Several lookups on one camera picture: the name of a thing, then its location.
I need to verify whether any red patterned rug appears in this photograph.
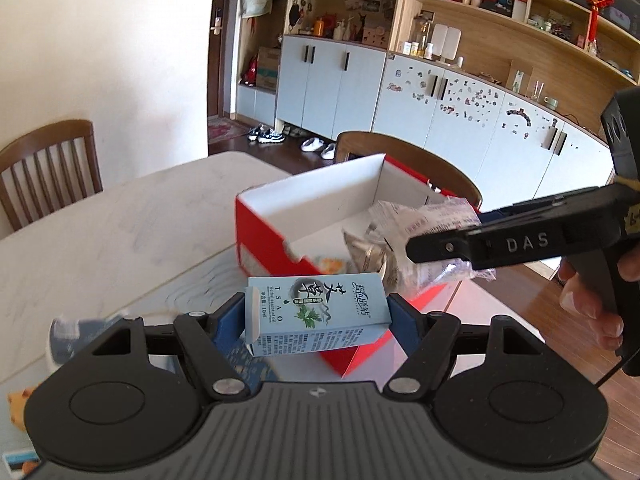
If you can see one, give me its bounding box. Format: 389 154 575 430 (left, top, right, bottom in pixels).
207 116 251 144

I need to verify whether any white blue printed table mat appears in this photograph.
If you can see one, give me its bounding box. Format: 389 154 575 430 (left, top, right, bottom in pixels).
0 241 326 441

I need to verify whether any brown wooden curved chair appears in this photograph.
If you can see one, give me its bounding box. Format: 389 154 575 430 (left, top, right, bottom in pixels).
336 131 484 211

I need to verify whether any yellow spotted squeaky toy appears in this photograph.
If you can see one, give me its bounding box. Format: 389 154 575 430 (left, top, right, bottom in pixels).
6 387 44 431

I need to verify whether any black cable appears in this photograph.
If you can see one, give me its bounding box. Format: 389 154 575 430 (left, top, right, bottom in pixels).
595 355 629 389

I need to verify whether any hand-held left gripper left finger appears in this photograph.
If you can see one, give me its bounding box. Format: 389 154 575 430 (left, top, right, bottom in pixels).
90 292 252 402

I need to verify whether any brown cardboard carton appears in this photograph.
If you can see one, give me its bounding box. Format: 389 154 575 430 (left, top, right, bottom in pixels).
255 46 282 92

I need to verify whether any clear pink printed packet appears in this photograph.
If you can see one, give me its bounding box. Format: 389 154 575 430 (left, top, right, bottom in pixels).
370 197 496 294

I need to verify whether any dark wooden slatted chair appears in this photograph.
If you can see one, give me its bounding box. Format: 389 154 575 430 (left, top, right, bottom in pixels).
0 120 104 234

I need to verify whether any white wooden wall cabinet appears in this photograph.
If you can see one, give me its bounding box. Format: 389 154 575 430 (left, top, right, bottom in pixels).
234 0 640 211

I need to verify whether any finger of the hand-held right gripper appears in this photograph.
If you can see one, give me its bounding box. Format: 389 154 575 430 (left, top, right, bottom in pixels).
405 229 477 267
476 182 621 227

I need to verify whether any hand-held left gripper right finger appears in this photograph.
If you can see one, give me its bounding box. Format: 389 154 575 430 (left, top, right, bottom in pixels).
381 292 539 402

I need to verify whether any red cardboard box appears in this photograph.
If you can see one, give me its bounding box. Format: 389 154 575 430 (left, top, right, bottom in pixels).
235 154 484 379

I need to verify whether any person's right hand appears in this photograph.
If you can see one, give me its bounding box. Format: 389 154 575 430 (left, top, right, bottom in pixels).
556 259 625 352

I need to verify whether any dark brown door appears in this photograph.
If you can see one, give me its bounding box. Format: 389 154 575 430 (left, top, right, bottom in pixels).
209 0 236 119

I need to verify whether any light blue small carton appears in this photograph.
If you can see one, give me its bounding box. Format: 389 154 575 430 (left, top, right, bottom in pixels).
244 272 394 359

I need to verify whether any blue cracker packet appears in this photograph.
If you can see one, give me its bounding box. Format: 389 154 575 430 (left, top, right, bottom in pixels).
1 447 41 476

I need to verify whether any pale blue tote bag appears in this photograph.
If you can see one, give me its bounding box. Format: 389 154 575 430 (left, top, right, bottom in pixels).
241 0 274 20

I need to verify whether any blue white wet wipes pack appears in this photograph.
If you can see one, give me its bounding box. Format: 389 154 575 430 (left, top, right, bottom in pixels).
47 312 129 366

